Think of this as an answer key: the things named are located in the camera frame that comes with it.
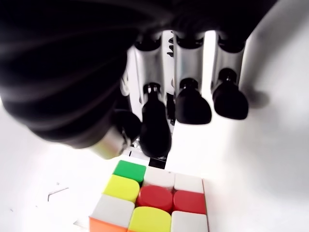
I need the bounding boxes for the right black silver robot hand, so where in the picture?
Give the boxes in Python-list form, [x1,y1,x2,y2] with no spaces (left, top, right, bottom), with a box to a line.
[0,0,267,160]

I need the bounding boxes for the multicoloured Rubik's cube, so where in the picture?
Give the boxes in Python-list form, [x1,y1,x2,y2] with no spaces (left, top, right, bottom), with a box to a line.
[88,159,210,232]

